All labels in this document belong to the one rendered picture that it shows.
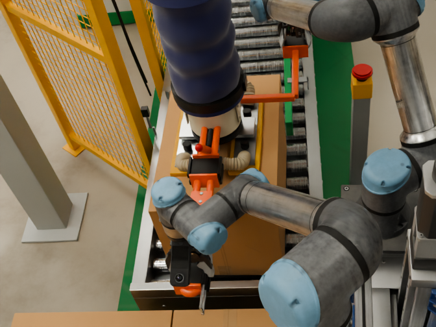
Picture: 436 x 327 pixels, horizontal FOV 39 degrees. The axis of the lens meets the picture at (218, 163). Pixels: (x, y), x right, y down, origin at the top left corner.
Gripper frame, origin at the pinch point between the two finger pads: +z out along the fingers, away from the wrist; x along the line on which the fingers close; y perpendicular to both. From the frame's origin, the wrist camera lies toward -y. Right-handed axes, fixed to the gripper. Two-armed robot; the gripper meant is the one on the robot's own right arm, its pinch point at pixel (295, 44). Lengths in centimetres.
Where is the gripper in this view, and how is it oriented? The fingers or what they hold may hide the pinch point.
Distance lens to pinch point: 216.8
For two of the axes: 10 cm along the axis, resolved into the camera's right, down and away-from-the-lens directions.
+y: -0.9, 7.7, -6.3
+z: 1.5, 6.3, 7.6
